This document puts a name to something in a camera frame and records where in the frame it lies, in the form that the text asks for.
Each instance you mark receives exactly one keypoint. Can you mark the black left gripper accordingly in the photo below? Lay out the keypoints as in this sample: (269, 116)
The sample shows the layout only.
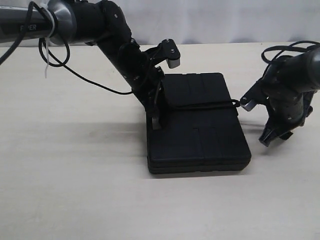
(144, 78)

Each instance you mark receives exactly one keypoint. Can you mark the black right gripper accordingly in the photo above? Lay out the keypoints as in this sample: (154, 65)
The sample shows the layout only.
(287, 110)

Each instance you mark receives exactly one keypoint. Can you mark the black plastic carry case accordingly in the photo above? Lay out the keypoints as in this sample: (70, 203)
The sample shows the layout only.
(200, 131)

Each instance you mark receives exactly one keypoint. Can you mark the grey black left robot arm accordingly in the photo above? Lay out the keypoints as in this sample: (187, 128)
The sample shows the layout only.
(102, 24)

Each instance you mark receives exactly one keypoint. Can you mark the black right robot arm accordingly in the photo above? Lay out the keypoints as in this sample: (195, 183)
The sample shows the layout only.
(300, 72)

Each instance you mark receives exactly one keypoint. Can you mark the white backdrop curtain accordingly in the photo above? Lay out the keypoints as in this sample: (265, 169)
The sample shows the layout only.
(222, 21)

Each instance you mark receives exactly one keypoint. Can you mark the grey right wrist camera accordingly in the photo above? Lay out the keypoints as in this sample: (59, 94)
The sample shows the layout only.
(254, 96)

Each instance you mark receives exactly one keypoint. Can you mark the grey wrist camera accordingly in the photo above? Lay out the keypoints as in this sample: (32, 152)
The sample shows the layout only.
(254, 96)
(170, 53)

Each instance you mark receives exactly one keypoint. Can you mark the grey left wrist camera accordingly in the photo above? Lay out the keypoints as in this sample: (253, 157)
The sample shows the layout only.
(170, 53)

